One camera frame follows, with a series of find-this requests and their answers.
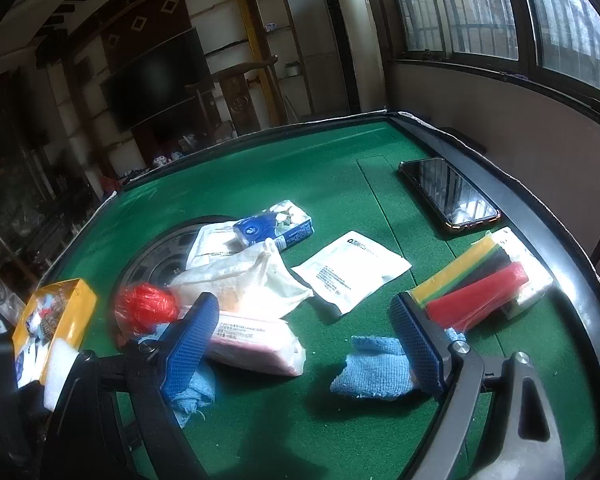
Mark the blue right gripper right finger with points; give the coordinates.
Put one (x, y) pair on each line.
(424, 343)

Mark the blue Vinda tissue pack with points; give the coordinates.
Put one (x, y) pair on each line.
(284, 223)

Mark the red mesh ball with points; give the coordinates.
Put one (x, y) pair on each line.
(140, 308)

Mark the white flat sachet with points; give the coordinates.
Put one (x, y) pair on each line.
(350, 269)

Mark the light blue towel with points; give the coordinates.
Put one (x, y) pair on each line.
(198, 395)

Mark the yellow storage box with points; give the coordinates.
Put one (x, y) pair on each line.
(48, 335)

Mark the black smartphone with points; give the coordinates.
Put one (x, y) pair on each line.
(457, 203)

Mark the small light blue cloth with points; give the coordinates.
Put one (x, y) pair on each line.
(376, 369)

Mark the wooden chair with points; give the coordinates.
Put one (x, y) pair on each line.
(235, 91)

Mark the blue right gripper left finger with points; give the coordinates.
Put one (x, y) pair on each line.
(183, 343)

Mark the standing air conditioner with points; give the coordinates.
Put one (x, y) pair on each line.
(356, 38)

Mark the red yellow sponge pack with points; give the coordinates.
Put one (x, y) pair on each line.
(485, 277)

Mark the round mahjong table console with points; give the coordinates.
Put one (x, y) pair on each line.
(165, 256)

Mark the white paper packet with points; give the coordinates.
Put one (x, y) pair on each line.
(213, 242)

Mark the white plastic bag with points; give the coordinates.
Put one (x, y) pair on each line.
(253, 283)

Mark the black television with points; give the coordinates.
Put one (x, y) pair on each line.
(165, 76)

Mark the pink wet wipes pack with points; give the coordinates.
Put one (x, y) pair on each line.
(261, 345)

